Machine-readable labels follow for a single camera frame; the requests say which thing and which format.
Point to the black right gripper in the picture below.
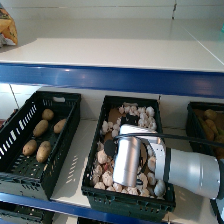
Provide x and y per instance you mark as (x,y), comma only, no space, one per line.
(110,148)

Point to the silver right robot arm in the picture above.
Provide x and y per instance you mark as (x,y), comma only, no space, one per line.
(193,170)

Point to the white garlic bulb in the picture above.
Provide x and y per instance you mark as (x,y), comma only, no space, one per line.
(99,185)
(124,190)
(160,188)
(118,121)
(102,156)
(108,178)
(151,163)
(100,145)
(116,126)
(117,187)
(133,108)
(114,133)
(110,188)
(143,116)
(95,179)
(127,108)
(150,111)
(98,169)
(121,109)
(151,178)
(153,126)
(110,124)
(141,109)
(105,126)

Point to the reddish garlic bulb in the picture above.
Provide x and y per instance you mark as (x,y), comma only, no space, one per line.
(106,166)

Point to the dark green garlic crate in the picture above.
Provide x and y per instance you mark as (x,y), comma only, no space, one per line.
(96,200)

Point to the pile of white mushrooms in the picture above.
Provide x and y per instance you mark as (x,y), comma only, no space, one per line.
(114,115)

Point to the white shelf blue edge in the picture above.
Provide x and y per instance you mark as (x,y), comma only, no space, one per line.
(76,160)
(110,80)

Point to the dark green potato crate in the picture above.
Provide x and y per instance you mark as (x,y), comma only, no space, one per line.
(63,156)

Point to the brown potato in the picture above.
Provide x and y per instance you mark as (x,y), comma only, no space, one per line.
(47,114)
(59,125)
(40,128)
(43,151)
(29,147)

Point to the dark green crate yellow produce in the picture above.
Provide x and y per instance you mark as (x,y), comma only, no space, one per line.
(193,130)

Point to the yellowish potato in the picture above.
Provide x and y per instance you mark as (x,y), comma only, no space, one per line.
(210,124)
(210,114)

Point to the dark green plastic crate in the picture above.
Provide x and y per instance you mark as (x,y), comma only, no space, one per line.
(23,213)

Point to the yellow snack bag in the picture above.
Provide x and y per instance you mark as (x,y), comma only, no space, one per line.
(8,26)

